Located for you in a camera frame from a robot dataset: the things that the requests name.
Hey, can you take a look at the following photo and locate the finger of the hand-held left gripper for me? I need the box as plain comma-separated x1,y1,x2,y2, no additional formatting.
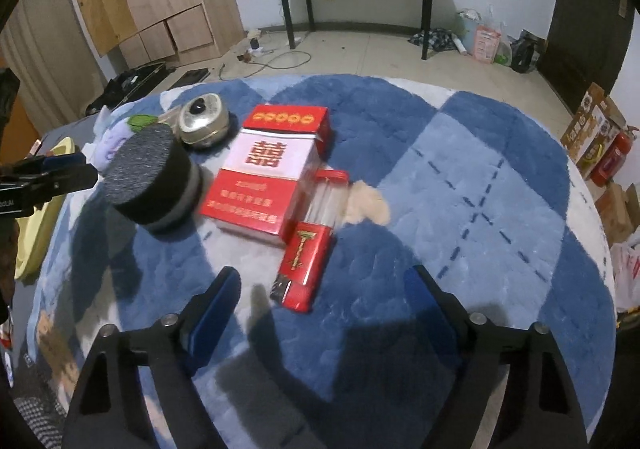
15,163,99,204
20,151,87,174

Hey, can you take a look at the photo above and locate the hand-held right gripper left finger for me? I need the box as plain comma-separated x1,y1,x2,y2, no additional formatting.
61,266,243,449

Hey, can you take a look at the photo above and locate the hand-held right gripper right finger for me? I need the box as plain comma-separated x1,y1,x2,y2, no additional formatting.
402,265,590,449

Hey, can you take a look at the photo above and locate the pale yellow plastic basin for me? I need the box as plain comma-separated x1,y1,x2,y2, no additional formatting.
14,136,76,282

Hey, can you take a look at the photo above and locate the black round sponge block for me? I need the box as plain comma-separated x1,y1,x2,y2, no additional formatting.
103,124,205,242

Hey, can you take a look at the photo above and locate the slim glossy red box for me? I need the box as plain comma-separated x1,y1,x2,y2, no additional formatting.
270,169,350,314

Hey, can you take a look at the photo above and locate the small metal pot with lid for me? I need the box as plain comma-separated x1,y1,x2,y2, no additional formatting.
177,94,231,150

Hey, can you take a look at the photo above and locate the red and white carton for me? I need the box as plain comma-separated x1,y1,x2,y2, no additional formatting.
199,104,332,249

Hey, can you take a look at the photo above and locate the grey bed sheet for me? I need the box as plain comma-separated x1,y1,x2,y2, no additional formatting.
37,116,111,160

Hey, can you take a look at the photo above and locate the light blue towel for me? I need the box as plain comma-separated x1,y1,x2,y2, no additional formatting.
92,106,166,164

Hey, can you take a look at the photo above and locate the orange wooden door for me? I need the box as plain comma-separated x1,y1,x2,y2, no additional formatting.
10,96,42,152

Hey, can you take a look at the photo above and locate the open black suitcase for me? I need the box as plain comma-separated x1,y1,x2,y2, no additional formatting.
85,61,168,116

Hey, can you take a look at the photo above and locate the beige curtain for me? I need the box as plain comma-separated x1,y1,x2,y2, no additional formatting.
0,0,108,130

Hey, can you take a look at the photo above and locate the blue checkered plush blanket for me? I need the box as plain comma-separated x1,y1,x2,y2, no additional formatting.
25,74,617,449

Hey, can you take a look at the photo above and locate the white red-print plastic bag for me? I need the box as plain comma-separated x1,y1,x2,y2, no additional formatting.
610,234,640,312

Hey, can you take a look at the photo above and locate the plain brown cardboard box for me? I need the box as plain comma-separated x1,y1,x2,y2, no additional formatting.
595,183,640,245

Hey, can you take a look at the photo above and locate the red fire extinguisher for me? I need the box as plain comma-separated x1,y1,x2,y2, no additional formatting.
590,126,640,182

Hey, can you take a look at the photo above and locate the printed cardboard box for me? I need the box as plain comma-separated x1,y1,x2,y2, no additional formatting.
560,83,626,164

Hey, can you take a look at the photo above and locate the dark plaid cloth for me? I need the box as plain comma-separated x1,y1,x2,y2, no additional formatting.
407,28,461,52

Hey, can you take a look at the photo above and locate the pink paper bag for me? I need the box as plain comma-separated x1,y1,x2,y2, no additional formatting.
472,25,502,62

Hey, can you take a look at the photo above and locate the black plastic bag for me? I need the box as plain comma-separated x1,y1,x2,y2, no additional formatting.
510,30,543,74

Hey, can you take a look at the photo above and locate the dark door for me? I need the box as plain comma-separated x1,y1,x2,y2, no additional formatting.
537,0,638,102

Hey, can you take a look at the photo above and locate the floor cable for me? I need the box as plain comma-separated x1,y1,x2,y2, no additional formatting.
220,49,311,80

